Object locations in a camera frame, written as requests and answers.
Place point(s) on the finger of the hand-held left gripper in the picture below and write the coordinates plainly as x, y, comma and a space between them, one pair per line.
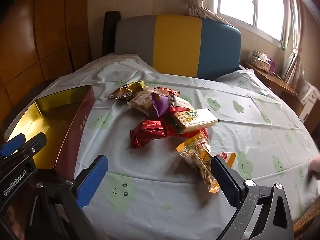
35, 142
12, 146

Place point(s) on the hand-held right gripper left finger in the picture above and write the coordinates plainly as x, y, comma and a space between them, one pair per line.
92, 180

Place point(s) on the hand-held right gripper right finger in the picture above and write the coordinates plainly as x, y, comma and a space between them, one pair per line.
225, 180

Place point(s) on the small orange white snack packet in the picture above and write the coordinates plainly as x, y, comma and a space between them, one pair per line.
228, 157

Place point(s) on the gold tin box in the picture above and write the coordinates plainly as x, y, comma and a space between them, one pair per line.
45, 120

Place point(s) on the orange clear nut packet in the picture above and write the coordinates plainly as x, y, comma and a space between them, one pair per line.
197, 160

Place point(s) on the cracker packet green label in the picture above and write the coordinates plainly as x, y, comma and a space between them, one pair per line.
195, 121

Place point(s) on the red foil snack packet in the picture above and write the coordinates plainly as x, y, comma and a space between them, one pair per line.
147, 133

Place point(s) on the white snack packet red trim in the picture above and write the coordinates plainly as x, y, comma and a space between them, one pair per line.
180, 103

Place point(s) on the clear cake packet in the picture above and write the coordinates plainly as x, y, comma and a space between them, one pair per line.
141, 101

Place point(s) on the gold purple snack packet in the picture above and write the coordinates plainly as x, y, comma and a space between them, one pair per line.
125, 91

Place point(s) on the small red brown snack packet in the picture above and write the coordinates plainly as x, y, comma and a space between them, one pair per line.
167, 90

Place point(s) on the white green printed tablecloth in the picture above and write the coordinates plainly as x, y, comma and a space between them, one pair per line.
162, 170

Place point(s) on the wicker chair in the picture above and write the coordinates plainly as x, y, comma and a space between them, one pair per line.
306, 220

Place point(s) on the wooden nightstand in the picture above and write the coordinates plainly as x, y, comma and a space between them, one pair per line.
277, 82

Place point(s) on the wooden wardrobe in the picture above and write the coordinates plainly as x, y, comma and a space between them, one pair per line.
50, 30

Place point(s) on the white container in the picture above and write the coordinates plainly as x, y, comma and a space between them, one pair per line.
310, 102

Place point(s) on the tissue box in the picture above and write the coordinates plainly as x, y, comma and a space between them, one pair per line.
260, 61

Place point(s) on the black rolled mat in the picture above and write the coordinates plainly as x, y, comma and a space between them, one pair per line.
110, 35

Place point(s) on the pale side curtain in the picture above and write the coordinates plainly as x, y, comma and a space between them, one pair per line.
292, 65

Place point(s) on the window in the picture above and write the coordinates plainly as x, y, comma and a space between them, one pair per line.
265, 10

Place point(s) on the tied pale curtain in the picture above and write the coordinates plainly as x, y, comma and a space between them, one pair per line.
197, 7

